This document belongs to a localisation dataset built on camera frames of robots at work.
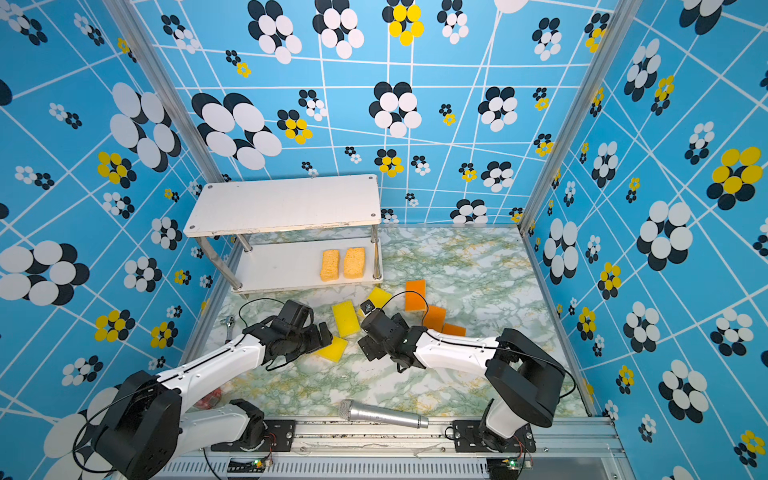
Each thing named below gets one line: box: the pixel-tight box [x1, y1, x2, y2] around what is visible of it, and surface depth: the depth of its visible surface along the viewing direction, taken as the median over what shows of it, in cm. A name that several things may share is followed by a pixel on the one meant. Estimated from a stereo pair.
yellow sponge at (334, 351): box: [313, 336, 348, 363], surface depth 88 cm
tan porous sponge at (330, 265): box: [320, 249, 341, 282], surface depth 98 cm
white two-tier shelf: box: [183, 174, 384, 294], surface depth 82 cm
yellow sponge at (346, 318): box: [332, 300, 361, 338], surface depth 95 cm
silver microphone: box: [338, 399, 429, 429], surface depth 76 cm
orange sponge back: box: [404, 279, 427, 312], surface depth 101 cm
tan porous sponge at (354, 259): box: [344, 247, 365, 279], surface depth 100 cm
